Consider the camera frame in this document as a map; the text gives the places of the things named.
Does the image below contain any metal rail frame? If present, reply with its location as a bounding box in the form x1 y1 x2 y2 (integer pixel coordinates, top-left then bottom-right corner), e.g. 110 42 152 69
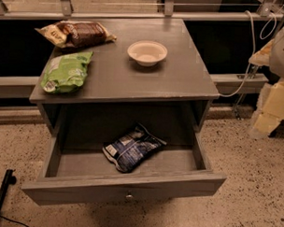
0 0 284 109

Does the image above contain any green chip bag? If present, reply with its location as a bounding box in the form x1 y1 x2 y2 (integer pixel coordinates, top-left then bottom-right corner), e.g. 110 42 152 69
40 51 92 93

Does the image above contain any open grey drawer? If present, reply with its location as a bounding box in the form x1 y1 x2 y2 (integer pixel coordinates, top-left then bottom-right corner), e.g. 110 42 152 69
21 135 226 206

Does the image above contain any black floor cable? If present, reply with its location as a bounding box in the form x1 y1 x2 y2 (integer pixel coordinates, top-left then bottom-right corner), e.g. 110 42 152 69
0 214 35 227

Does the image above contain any blue chip bag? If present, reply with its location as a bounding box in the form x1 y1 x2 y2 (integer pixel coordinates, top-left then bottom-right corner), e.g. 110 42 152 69
103 123 166 173

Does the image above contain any silver drawer knob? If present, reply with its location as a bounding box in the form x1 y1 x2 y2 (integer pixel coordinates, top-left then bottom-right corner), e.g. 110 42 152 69
125 194 134 202

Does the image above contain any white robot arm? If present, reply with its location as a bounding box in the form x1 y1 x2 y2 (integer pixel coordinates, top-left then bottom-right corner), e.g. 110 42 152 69
248 26 284 139

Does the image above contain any white paper bowl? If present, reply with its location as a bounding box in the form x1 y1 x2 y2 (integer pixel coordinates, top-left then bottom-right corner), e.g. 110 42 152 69
127 40 167 67

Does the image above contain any black stand base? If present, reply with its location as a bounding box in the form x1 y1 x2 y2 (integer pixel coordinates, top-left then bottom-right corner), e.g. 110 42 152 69
0 170 16 210

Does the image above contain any brown chip bag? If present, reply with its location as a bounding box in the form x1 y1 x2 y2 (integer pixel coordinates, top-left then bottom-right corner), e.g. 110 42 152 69
36 20 117 50

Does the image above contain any grey wooden cabinet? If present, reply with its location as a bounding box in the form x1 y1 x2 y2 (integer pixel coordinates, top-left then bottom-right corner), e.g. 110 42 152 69
29 18 219 132

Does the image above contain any white cable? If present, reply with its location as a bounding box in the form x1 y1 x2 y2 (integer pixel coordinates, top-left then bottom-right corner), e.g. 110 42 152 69
219 8 278 99

